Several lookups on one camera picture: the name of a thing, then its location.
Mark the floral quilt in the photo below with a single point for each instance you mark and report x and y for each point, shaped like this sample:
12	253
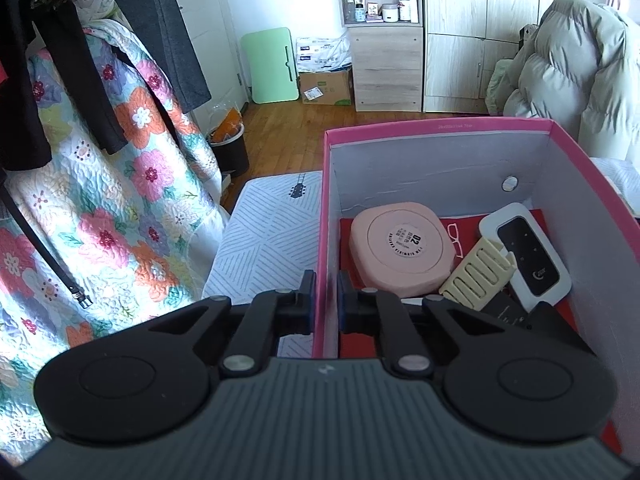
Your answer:
137	230

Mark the grey puffer jacket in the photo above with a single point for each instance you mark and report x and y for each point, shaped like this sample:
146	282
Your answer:
580	69

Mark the black wallet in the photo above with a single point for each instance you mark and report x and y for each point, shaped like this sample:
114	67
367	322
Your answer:
543	320

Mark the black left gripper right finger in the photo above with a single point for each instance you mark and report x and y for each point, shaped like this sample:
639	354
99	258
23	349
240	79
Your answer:
507	382

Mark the light wooden wardrobe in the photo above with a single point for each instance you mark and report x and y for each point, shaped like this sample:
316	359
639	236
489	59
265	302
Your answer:
464	40

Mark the cream plastic hair claw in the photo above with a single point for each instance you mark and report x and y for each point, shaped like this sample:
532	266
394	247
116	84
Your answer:
482	273

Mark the wooden shelf cabinet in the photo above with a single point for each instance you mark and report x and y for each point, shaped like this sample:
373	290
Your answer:
387	45

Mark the dark grey hanging coat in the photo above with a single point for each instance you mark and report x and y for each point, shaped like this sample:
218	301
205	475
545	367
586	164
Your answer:
160	27

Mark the pink rounded square case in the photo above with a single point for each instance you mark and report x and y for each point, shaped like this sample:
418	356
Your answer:
402	248

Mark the black trash bin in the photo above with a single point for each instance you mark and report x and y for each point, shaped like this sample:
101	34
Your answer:
228	144

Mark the white black wifi router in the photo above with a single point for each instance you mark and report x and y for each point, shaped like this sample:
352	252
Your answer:
540	274

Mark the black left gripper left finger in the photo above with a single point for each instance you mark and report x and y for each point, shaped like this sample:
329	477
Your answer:
143	382

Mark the pink cardboard storage box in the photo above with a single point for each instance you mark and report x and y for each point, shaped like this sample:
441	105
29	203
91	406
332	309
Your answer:
469	166

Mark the black hanging garment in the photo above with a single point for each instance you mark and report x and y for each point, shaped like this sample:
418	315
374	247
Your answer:
24	144

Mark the brown cardboard box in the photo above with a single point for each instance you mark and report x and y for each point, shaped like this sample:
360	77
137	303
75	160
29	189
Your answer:
328	88

